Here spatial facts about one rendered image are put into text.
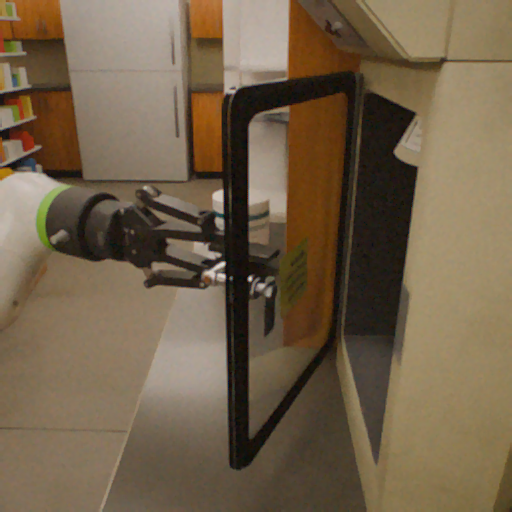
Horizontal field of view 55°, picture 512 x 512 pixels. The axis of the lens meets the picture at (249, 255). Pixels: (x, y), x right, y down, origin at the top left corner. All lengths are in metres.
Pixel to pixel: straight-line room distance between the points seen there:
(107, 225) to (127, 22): 4.84
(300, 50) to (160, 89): 4.67
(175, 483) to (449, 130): 0.49
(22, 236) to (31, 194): 0.06
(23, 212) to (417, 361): 0.51
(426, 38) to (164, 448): 0.55
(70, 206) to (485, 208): 0.47
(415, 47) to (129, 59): 5.09
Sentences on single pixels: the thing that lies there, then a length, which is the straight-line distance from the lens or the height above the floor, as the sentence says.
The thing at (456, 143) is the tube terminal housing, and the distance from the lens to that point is 0.39.
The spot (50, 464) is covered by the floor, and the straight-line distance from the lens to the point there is 2.10.
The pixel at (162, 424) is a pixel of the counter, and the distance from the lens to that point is 0.73.
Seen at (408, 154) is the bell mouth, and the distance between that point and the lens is 0.50.
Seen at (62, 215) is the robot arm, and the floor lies 1.22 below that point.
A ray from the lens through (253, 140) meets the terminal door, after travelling 0.44.
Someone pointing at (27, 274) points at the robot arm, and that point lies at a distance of 0.73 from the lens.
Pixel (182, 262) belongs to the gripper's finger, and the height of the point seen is 1.18.
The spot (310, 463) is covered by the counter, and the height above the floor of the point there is 0.94.
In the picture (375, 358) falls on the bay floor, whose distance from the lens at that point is 0.73.
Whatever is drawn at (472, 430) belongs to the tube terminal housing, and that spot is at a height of 1.10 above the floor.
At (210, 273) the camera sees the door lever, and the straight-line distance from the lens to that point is 0.50.
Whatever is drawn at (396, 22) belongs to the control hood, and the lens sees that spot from 0.37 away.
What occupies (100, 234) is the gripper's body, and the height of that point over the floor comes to 1.21.
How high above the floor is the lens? 1.42
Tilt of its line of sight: 23 degrees down
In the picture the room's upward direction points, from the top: straight up
